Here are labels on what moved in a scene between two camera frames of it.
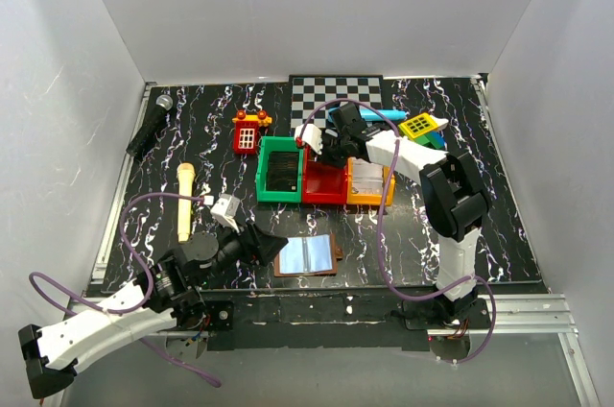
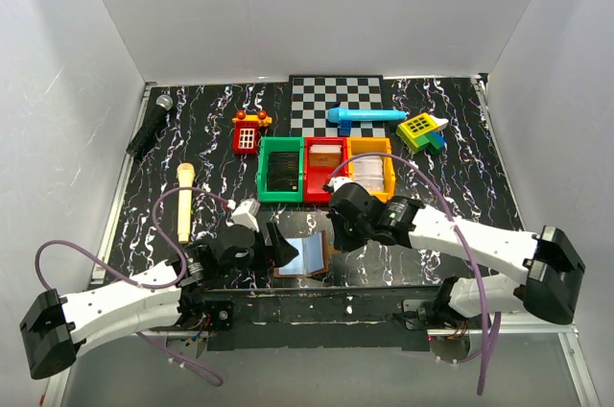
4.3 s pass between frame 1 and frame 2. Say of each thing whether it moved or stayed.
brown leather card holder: moved
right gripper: moved
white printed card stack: stayed
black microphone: stayed
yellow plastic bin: stayed
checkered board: stayed
